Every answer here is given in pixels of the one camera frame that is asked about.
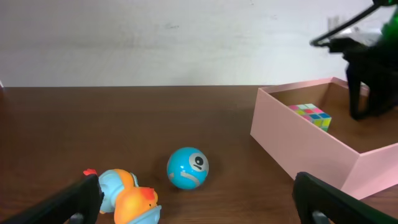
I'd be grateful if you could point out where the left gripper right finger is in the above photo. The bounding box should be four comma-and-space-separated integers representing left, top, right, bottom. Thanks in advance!
292, 172, 397, 224

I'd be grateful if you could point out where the blue ball robot toy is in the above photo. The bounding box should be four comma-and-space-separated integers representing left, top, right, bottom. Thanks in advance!
167, 147, 209, 190

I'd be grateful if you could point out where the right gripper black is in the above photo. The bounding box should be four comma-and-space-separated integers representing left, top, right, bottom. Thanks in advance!
326, 11, 397, 120

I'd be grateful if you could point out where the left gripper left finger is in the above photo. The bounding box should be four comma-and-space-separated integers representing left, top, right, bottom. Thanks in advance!
1, 174, 104, 224

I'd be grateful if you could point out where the rubik's cube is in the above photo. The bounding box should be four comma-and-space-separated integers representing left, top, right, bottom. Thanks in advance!
289, 103, 332, 131

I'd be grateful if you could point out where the orange blue duck toy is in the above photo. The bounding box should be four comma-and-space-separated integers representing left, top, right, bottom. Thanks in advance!
98, 169, 162, 224

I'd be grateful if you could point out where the cardboard box container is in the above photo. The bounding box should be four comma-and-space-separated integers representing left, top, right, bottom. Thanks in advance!
251, 77, 397, 199

